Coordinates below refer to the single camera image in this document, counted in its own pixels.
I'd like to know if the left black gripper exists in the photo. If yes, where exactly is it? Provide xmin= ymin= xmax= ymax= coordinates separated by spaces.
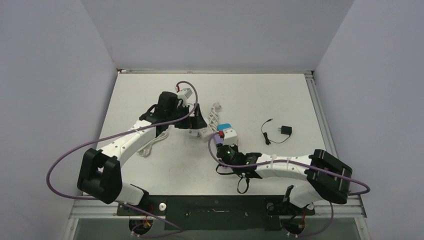
xmin=166 ymin=103 xmax=206 ymax=130

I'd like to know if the white plug adapter with sticker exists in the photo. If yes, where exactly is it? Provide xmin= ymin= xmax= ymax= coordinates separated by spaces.
xmin=198 ymin=126 xmax=215 ymax=142

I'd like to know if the white power strip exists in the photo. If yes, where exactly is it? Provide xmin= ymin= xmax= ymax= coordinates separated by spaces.
xmin=187 ymin=129 xmax=199 ymax=139

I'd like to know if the braided white cord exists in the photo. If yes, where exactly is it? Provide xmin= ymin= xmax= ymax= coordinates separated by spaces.
xmin=206 ymin=102 xmax=223 ymax=132

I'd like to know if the blue plug cube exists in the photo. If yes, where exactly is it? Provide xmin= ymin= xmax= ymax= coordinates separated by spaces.
xmin=217 ymin=123 xmax=232 ymax=132

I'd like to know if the purple power strip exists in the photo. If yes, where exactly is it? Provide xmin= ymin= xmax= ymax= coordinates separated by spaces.
xmin=213 ymin=133 xmax=223 ymax=148

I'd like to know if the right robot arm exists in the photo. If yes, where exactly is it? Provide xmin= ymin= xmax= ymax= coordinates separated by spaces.
xmin=216 ymin=145 xmax=353 ymax=214

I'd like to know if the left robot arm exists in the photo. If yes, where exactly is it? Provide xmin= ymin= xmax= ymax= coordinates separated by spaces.
xmin=77 ymin=88 xmax=207 ymax=215

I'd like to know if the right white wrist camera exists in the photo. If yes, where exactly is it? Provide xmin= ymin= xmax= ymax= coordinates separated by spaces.
xmin=218 ymin=128 xmax=238 ymax=147

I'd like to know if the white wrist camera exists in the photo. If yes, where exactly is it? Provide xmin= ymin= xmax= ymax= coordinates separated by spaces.
xmin=218 ymin=128 xmax=238 ymax=147
xmin=175 ymin=86 xmax=193 ymax=107

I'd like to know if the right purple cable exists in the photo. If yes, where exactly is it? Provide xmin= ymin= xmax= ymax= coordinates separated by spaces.
xmin=207 ymin=132 xmax=371 ymax=238

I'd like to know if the purple cable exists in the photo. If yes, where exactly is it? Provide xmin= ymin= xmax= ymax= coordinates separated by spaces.
xmin=45 ymin=80 xmax=199 ymax=238
xmin=207 ymin=132 xmax=371 ymax=238

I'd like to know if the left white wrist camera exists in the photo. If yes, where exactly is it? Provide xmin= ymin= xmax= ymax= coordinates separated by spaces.
xmin=175 ymin=86 xmax=193 ymax=107

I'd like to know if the black plug with cable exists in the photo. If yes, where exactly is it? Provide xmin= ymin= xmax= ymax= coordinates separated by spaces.
xmin=260 ymin=118 xmax=293 ymax=146

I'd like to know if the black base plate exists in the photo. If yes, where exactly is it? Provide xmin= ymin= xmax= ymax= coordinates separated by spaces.
xmin=115 ymin=194 xmax=316 ymax=232

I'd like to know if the aluminium frame rail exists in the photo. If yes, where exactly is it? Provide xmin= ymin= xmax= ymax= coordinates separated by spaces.
xmin=304 ymin=71 xmax=367 ymax=218

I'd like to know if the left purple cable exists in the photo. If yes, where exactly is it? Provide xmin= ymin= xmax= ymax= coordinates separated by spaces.
xmin=45 ymin=80 xmax=199 ymax=238

